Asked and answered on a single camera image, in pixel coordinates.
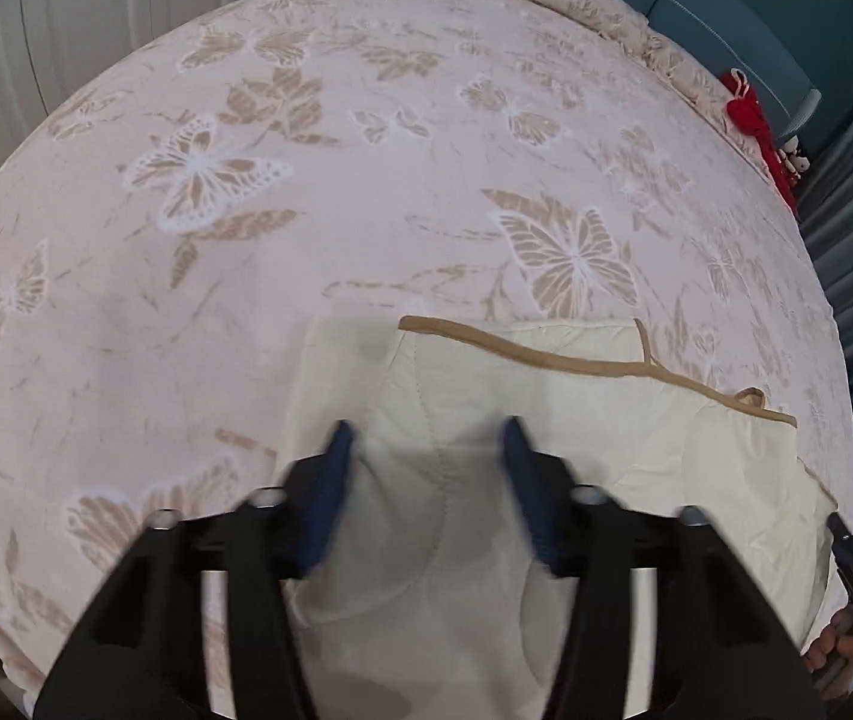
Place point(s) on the person's right hand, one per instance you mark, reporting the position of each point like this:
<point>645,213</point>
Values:
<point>835,660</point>

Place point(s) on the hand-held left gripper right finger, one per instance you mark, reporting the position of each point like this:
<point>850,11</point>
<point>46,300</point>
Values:
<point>525,502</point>

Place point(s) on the red cloth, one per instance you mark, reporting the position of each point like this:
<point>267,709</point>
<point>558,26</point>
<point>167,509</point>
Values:
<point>745,109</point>

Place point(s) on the blue upholstered headboard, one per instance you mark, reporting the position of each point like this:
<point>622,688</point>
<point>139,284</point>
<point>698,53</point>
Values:
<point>711,0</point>

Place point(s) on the cream quilted jacket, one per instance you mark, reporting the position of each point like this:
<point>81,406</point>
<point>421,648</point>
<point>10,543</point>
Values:
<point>621,405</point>

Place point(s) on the pink butterfly print bedspread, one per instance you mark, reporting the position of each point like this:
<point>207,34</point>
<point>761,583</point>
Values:
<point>321,240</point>

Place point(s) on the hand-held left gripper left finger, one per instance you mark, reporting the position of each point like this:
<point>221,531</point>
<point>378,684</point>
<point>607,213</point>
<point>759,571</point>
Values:
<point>329,502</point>

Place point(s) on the small plush bear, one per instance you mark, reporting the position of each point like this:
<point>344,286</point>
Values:
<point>789,146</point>
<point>797,169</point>

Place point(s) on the white wardrobe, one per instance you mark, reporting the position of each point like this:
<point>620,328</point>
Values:
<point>59,15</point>

